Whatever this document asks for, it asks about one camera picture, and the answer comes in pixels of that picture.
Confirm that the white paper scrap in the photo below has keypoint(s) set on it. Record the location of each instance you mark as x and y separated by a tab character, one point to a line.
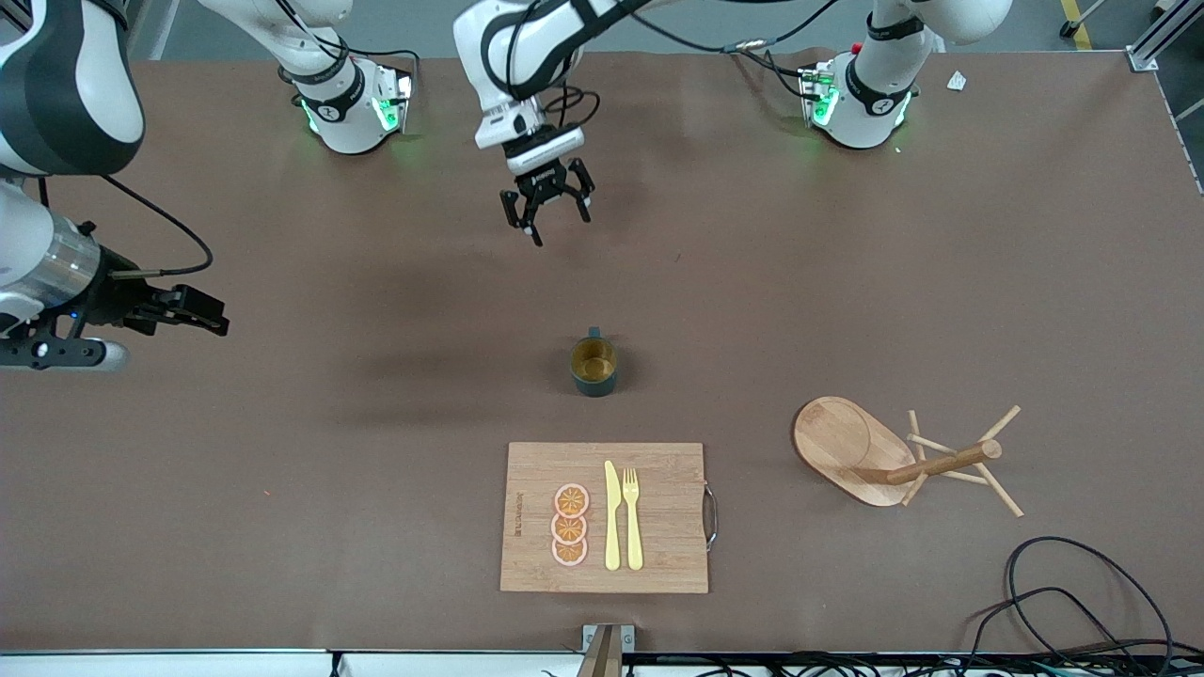
957	81

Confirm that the bamboo cutting board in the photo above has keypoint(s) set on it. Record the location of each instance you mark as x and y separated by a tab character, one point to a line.
668	489

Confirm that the aluminium frame profile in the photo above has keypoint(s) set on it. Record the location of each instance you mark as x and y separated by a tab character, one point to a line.
1146	56

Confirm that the brown table cover mat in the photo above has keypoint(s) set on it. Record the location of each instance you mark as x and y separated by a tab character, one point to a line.
376	423

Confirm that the silver table edge rail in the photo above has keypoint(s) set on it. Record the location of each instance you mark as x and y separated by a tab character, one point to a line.
188	652

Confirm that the wooden mug tree stand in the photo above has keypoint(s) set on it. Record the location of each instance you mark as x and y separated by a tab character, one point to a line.
832	442

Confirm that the dark teal ribbed cup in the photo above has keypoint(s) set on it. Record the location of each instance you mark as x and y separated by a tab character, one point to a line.
593	359

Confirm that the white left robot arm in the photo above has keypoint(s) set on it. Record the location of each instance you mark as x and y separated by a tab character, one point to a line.
499	47

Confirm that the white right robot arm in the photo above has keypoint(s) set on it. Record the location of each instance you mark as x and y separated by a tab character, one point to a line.
56	85

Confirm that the metal bracket with wooden post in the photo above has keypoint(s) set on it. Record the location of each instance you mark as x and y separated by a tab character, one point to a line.
607	649

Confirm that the yellow plastic knife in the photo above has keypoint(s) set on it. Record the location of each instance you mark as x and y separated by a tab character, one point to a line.
612	517

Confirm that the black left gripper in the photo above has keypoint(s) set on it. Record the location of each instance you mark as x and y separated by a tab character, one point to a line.
544	181

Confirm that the orange slice toy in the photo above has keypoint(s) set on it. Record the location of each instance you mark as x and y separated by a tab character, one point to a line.
569	553
571	500
568	529

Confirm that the yellow plastic fork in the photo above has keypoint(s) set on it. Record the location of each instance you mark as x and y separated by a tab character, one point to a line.
633	527

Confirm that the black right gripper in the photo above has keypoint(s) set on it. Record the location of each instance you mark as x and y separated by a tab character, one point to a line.
111	295

